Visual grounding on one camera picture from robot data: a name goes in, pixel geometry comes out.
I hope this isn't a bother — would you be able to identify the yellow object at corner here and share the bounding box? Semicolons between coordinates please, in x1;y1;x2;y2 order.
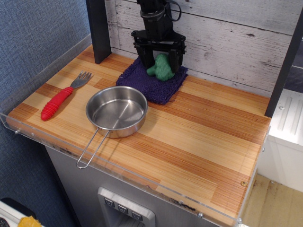
18;216;42;227

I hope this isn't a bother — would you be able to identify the white ribbed appliance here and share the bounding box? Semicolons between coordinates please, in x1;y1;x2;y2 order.
257;89;303;192

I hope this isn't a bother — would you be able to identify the dark left frame post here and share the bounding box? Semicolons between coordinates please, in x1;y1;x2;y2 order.
86;0;111;64

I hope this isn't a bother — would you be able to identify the red handled fork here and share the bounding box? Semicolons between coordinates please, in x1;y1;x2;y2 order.
41;71;92;121

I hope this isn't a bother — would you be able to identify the small steel saucepan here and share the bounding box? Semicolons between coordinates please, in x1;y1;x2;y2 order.
76;86;148;169

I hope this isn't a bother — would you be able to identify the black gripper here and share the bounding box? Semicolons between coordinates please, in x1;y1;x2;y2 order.
131;10;186;73

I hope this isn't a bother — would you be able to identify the green toy broccoli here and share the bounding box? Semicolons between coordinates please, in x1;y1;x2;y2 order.
147;53;175;82

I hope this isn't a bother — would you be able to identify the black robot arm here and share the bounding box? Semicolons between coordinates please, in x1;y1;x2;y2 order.
131;0;186;73

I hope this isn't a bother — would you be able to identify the purple folded towel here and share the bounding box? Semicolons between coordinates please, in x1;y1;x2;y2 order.
116;58;187;105

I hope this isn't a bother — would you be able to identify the grey cabinet with dispenser panel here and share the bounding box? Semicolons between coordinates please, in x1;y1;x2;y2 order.
45;144;228;227

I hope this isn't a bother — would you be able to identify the dark right frame post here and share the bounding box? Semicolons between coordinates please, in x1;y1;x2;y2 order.
265;10;303;117

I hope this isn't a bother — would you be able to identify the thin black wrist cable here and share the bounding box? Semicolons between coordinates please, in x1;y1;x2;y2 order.
167;0;182;22

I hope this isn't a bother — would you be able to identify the dark frame post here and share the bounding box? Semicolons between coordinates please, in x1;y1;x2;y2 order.
265;10;303;117
86;0;111;64

